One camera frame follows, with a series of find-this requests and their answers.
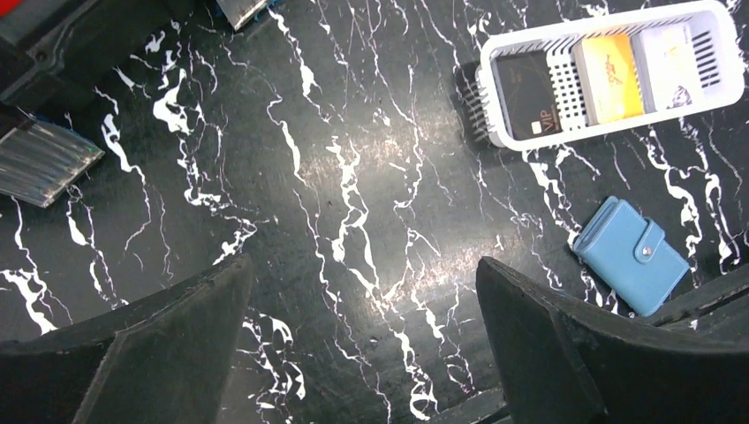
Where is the blue leather card holder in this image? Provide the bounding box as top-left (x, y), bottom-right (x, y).
top-left (571, 196), bottom-right (689, 316)

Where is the white plastic basket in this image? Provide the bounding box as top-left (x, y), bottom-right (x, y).
top-left (471, 1), bottom-right (745, 151)

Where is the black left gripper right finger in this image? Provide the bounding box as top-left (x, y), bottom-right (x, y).
top-left (476, 257), bottom-right (748, 423)

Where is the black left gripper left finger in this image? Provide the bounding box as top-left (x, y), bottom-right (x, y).
top-left (1, 255), bottom-right (253, 423)

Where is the orange credit card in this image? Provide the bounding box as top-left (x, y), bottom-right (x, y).
top-left (572, 34), bottom-right (645, 125)

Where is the white credit card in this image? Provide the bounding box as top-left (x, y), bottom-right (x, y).
top-left (631, 23), bottom-right (704, 113)

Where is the black red toolbox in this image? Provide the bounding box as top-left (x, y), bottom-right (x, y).
top-left (0, 0), bottom-right (270, 209)

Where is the black VIP card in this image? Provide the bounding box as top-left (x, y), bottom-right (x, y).
top-left (491, 50), bottom-right (562, 141)

